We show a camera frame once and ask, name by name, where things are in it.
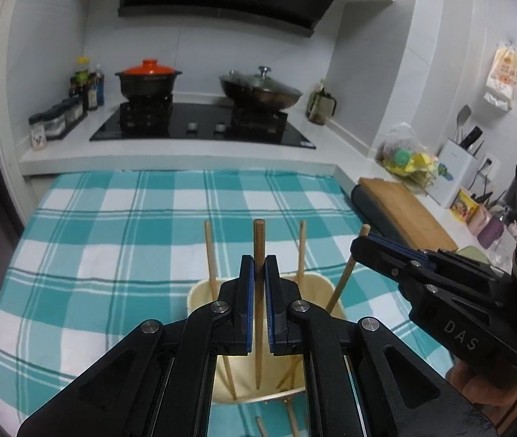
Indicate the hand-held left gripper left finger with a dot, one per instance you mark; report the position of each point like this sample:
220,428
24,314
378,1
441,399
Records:
249,305

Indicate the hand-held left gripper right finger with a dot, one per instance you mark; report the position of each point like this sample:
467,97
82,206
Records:
271,305

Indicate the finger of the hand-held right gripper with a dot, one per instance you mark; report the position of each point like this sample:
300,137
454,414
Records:
376,257
422,257

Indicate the wooden chopstick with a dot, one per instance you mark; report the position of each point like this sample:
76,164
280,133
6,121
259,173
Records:
345,282
302,250
211,259
292,416
259,241
263,427

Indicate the cream plastic chopstick holder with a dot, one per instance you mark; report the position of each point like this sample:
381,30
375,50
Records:
200,298

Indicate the person's right hand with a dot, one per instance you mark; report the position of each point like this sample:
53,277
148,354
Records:
472,382

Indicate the dark rolled mat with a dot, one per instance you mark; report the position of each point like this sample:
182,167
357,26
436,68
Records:
372,211

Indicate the green padded mat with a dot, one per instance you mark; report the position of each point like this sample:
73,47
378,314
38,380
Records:
472,255

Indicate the wooden cutting board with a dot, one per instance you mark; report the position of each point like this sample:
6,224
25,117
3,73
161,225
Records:
404,205

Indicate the yellow printed paper cup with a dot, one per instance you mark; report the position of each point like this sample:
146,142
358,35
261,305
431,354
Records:
464,207

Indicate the pink cup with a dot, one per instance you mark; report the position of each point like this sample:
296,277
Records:
478,221

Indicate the purple bottle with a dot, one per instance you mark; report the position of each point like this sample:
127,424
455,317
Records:
493,230

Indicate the white knife block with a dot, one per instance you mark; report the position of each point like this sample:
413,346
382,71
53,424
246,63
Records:
456,177

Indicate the yellow sponge cloth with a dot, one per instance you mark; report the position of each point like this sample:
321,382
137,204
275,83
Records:
422,164

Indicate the green scrubber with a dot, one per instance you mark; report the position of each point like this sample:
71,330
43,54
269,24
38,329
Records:
399,157

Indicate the clear plastic bag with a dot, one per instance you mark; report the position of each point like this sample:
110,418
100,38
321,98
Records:
399,139

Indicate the grey spatula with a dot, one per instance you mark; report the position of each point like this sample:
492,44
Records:
464,114

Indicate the teal checked cloth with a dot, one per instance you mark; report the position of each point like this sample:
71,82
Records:
103,236

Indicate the dark wok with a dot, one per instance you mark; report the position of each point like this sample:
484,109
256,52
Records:
263,98

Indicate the black glass gas stove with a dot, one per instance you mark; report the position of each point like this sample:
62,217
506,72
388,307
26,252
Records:
194,116

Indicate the hanging printed packet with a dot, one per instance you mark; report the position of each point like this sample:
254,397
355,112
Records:
504,77

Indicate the glass wok lid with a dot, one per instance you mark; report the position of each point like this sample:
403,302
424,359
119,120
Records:
258,79

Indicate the black clay pot orange lid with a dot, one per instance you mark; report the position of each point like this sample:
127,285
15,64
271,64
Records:
149,83

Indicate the glass spice jar black lid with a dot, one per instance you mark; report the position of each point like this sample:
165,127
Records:
79,110
68,116
54,124

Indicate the white spice jar black lid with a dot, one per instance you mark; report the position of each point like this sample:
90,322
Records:
38,134

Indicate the yellow cap oil bottle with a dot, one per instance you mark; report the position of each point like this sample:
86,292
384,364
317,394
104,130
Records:
83,66

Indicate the white wall outlet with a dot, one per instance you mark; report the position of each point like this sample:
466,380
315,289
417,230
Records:
487,166

